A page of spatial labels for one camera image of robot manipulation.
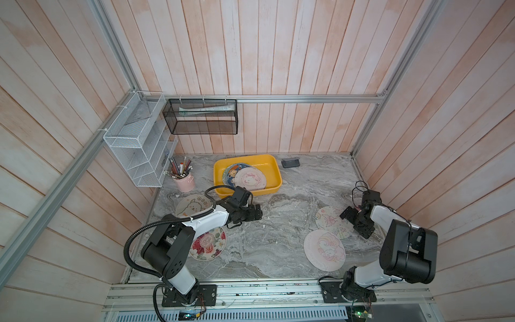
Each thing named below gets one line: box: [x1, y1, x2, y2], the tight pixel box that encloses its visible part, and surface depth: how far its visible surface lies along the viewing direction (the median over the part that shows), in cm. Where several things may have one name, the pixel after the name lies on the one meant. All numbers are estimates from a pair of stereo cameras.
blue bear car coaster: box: [222, 162, 253, 188], surface depth 113 cm
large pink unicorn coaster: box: [303, 229, 347, 272], surface depth 86 cm
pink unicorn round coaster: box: [234, 167, 267, 192], surface depth 109 cm
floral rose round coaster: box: [189, 226, 227, 261], surface depth 87 cm
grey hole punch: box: [280, 157, 301, 169], surface depth 117 cm
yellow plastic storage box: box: [213, 154, 283, 198], surface depth 112 cm
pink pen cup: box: [162, 156, 195, 193], surface depth 100 cm
